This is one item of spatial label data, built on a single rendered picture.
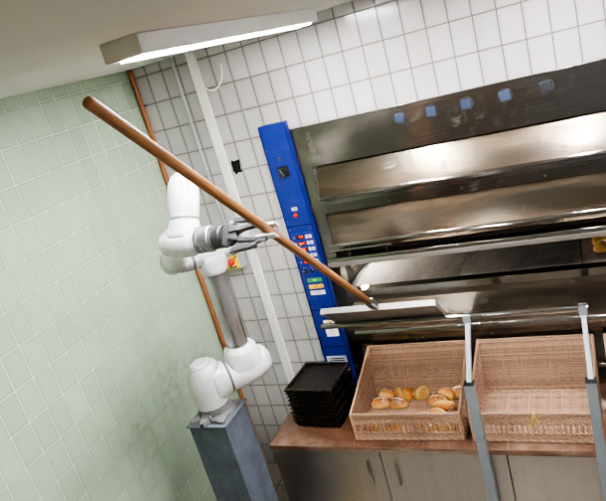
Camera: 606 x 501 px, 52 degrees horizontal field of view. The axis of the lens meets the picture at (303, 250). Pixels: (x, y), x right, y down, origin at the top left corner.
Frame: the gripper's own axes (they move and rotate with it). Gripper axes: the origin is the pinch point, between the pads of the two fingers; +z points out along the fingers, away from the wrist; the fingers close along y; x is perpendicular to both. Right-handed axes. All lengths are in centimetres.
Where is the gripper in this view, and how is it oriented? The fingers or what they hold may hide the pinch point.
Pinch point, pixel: (267, 230)
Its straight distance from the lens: 199.2
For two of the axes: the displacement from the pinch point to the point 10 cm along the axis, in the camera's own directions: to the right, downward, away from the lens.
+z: 9.0, -1.1, -4.2
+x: -4.3, -3.2, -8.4
